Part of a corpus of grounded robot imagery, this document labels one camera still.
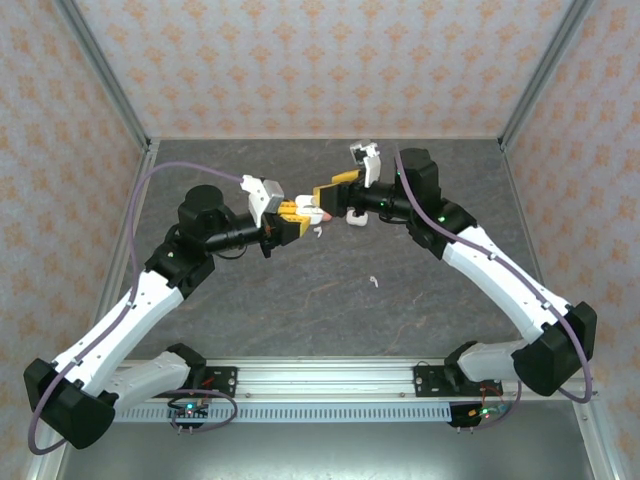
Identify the grey metal panel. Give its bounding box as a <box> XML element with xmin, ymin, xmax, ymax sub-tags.
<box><xmin>54</xmin><ymin>422</ymin><xmax>591</xmax><ymax>480</ymax></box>

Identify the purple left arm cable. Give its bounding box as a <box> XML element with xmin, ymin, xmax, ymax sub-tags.
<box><xmin>27</xmin><ymin>162</ymin><xmax>251</xmax><ymax>455</ymax></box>

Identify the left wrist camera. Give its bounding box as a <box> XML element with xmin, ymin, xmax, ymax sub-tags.
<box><xmin>239</xmin><ymin>174</ymin><xmax>286</xmax><ymax>229</ymax></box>

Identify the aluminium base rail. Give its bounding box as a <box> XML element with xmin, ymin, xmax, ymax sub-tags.
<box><xmin>52</xmin><ymin>357</ymin><xmax>601</xmax><ymax>401</ymax></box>

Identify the aluminium side rail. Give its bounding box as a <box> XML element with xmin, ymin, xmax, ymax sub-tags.
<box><xmin>499</xmin><ymin>138</ymin><xmax>619</xmax><ymax>480</ymax></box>
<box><xmin>24</xmin><ymin>138</ymin><xmax>162</xmax><ymax>480</ymax></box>

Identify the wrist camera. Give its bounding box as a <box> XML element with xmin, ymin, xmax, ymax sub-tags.
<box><xmin>239</xmin><ymin>174</ymin><xmax>286</xmax><ymax>229</ymax></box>
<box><xmin>348</xmin><ymin>141</ymin><xmax>384</xmax><ymax>189</ymax></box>

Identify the slotted grey cable duct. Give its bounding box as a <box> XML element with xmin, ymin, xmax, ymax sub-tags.
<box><xmin>112</xmin><ymin>404</ymin><xmax>454</xmax><ymax>425</ymax></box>

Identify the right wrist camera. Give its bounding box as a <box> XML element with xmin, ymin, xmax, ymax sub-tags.
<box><xmin>348</xmin><ymin>141</ymin><xmax>384</xmax><ymax>189</ymax></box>

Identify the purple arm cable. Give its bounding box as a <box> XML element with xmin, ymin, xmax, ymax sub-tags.
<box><xmin>27</xmin><ymin>162</ymin><xmax>251</xmax><ymax>455</ymax></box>
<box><xmin>393</xmin><ymin>144</ymin><xmax>597</xmax><ymax>432</ymax></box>

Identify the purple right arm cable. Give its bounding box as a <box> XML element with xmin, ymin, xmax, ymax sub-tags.
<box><xmin>393</xmin><ymin>144</ymin><xmax>597</xmax><ymax>432</ymax></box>

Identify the aluminium corner post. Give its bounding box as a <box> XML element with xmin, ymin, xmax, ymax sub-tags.
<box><xmin>52</xmin><ymin>0</ymin><xmax>161</xmax><ymax>151</ymax></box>
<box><xmin>498</xmin><ymin>0</ymin><xmax>596</xmax><ymax>151</ymax></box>

